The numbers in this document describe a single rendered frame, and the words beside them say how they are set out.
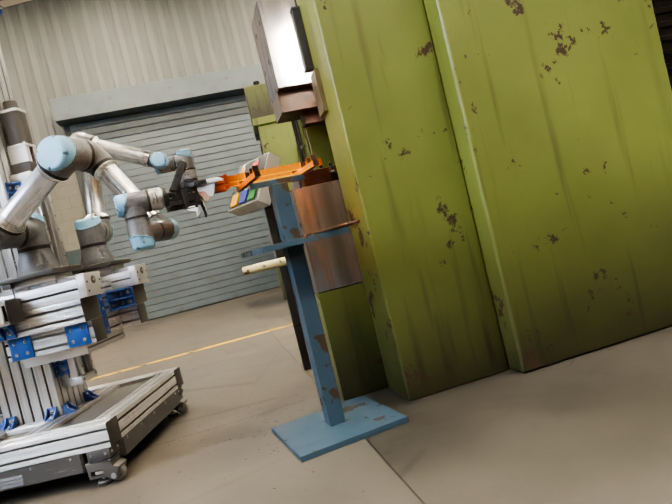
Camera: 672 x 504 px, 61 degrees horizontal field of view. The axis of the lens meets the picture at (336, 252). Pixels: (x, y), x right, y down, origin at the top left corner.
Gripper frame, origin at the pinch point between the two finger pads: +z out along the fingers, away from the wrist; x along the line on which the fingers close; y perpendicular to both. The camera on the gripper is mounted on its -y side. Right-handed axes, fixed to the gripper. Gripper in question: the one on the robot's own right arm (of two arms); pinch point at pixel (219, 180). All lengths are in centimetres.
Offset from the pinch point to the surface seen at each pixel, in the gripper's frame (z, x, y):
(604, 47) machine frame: 159, 27, -20
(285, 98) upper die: 45, -40, -36
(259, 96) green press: 174, -510, -169
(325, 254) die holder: 41, -26, 35
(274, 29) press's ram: 46, -35, -65
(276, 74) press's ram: 42, -36, -46
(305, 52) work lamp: 51, -20, -48
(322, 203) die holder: 45, -26, 14
